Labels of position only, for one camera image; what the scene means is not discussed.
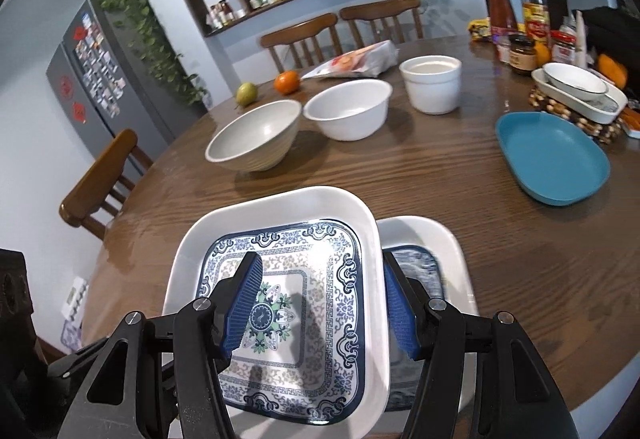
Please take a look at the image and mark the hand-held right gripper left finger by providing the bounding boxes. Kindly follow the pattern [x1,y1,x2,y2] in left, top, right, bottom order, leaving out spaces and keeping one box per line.
[47,253,264,439]

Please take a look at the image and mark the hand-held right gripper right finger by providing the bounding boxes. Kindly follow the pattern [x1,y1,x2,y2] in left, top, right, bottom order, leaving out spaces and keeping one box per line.
[382,251,583,439]

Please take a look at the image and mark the blue patterned square plate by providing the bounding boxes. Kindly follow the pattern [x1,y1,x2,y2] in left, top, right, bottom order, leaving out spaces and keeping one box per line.
[375,215,478,420]
[162,185,391,439]

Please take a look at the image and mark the white plate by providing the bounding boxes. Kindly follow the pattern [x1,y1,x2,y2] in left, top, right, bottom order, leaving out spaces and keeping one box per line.
[205,100,303,172]

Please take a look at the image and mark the white round bowl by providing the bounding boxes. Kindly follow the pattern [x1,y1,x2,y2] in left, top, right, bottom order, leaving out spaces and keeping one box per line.
[303,79,393,142]

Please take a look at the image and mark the wooden chair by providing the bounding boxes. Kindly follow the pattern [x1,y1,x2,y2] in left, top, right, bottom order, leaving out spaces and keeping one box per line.
[260,13,343,74]
[59,129,153,240]
[339,0,425,47]

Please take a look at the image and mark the green pear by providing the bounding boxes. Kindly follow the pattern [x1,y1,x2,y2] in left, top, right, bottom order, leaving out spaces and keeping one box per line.
[236,82,259,108]

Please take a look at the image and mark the blue oval plate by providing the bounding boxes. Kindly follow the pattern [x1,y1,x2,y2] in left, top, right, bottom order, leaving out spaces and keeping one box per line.
[495,111,612,207]

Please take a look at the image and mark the white straight-sided bowl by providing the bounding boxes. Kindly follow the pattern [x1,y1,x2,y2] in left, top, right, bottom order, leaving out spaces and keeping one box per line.
[398,55,462,114]

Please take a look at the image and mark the orange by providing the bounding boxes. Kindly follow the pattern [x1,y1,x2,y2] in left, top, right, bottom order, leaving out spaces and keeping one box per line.
[273,71,301,96]

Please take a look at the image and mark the dark carved cabinet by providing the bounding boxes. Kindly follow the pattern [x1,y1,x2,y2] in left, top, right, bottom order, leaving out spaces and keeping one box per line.
[0,246,51,439]

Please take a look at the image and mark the grey refrigerator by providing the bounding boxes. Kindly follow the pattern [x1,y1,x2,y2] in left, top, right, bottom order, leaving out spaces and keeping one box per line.
[46,0,211,154]

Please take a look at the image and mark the white red snack bag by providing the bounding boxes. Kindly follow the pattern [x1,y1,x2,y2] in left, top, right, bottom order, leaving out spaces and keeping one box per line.
[300,40,399,80]

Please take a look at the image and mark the wooden beaded trivet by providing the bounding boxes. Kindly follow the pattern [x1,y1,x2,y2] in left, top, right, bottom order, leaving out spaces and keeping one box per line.
[529,86,626,146]

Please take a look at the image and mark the white rectangular dish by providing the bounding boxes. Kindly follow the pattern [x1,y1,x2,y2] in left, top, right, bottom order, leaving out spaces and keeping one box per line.
[531,68,628,124]

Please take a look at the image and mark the group of fridge magnets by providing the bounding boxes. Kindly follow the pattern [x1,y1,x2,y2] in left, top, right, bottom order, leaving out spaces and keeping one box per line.
[75,16,126,117]

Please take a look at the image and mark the trailing green plant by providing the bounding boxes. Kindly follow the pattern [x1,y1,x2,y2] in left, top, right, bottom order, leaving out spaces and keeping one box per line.
[90,0,208,107]

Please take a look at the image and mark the brown sauce jar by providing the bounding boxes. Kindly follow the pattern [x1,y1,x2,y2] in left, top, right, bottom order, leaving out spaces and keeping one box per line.
[507,34,537,72]

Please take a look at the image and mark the white dark-rimmed bowl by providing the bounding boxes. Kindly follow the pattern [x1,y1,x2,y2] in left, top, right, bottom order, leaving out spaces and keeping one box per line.
[542,62,611,102]

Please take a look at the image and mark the yellow snack packet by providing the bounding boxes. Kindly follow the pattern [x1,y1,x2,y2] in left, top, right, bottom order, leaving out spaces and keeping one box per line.
[467,18,493,42]

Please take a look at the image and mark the red label jar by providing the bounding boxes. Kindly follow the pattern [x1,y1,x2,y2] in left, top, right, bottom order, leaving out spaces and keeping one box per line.
[550,30,578,67]

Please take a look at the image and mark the red sauce bottle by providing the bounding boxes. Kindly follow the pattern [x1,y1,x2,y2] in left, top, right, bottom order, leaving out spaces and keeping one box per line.
[486,0,518,62]

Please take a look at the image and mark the orange packet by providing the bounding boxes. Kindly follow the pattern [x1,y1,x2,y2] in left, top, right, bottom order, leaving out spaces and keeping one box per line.
[597,54,628,90]

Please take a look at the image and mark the white tube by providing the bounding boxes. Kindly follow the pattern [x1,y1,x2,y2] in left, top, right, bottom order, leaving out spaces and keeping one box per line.
[575,11,589,67]

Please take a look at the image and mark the yellow-capped condiment bottle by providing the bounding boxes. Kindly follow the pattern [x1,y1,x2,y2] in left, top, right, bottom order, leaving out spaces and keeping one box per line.
[516,0,551,64]

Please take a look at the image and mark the black bag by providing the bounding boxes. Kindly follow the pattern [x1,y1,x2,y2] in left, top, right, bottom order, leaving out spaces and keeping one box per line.
[572,6,640,70]

